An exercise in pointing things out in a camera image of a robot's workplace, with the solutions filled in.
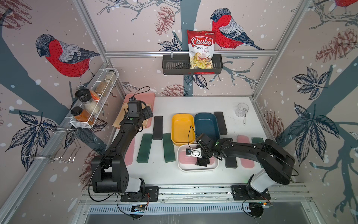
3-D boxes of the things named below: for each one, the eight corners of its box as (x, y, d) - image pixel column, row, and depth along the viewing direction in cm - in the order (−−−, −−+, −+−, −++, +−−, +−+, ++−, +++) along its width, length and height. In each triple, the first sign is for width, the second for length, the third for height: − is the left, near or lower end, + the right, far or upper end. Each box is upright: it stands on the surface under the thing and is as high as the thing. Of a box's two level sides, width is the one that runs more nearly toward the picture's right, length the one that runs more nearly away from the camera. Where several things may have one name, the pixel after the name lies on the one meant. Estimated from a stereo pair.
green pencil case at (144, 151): (137, 163, 87) (136, 161, 85) (143, 135, 99) (142, 133, 98) (148, 163, 87) (147, 161, 85) (152, 135, 99) (152, 133, 98)
